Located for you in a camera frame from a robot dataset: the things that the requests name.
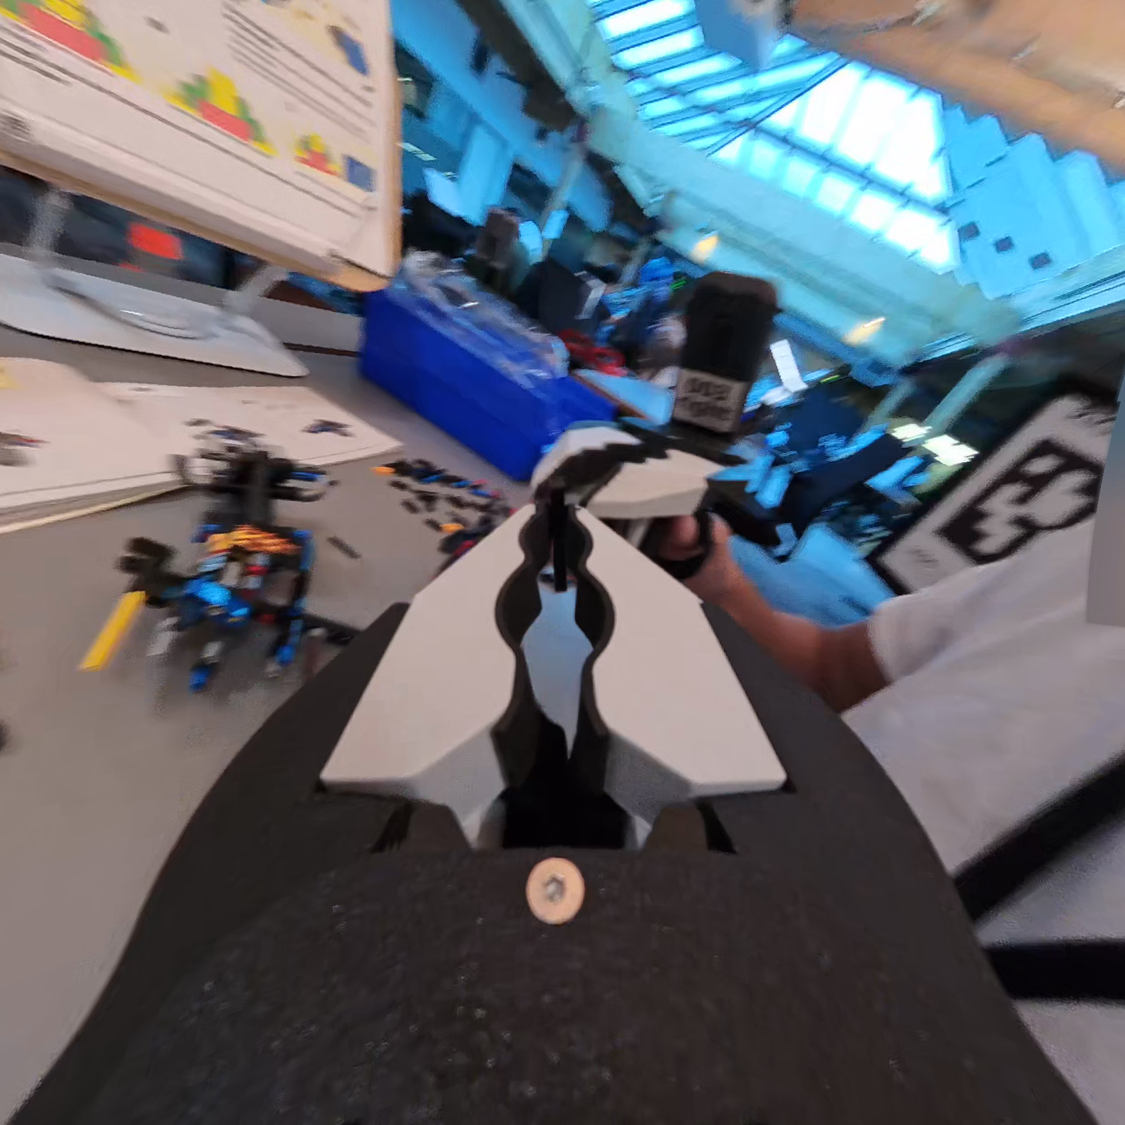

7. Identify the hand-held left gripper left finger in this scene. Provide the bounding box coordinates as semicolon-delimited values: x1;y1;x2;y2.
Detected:
320;502;566;851

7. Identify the white board stand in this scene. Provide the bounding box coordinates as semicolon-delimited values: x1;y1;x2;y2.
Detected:
0;188;309;379

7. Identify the skylight window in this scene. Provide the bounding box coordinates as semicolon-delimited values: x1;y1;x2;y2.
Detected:
589;0;977;273

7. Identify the blue and black lego model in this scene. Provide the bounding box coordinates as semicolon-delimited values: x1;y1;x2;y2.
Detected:
118;443;363;695

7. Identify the black harness strap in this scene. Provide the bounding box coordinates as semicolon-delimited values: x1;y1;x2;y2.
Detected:
985;940;1125;998
954;773;1125;918

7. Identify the person's right forearm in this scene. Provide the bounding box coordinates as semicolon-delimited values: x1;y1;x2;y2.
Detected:
716;574;891;715

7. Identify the lego instruction booklet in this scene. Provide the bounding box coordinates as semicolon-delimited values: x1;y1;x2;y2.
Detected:
0;356;405;531

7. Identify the printed lego instruction board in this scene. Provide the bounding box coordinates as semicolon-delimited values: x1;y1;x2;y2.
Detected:
0;0;405;291

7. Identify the blue plastic bin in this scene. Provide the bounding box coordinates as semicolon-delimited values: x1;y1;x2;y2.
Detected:
359;285;616;483

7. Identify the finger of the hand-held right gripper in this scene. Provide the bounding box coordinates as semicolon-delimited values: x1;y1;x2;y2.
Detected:
532;420;679;493
563;443;711;521

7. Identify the pile of small lego pieces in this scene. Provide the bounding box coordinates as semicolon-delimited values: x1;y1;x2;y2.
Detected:
373;457;529;564

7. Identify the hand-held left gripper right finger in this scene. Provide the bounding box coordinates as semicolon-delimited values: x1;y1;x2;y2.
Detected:
567;504;789;851

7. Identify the person's right hand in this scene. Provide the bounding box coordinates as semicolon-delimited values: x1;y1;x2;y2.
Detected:
655;516;751;608

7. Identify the clear plastic bag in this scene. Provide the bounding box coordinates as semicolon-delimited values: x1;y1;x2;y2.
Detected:
399;250;573;383

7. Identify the yellow lego beam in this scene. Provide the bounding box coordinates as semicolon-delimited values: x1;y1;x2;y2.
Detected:
80;590;149;672

